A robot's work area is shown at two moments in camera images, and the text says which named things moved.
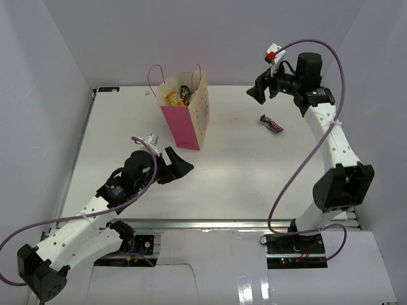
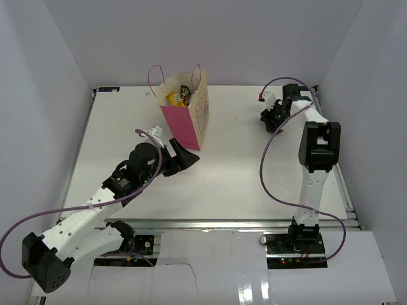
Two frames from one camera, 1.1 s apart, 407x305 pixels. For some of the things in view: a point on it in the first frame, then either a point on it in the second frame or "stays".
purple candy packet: (185, 93) stays
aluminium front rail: (225, 225) stays
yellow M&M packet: (175, 98) stays
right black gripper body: (280, 82) → (276, 115)
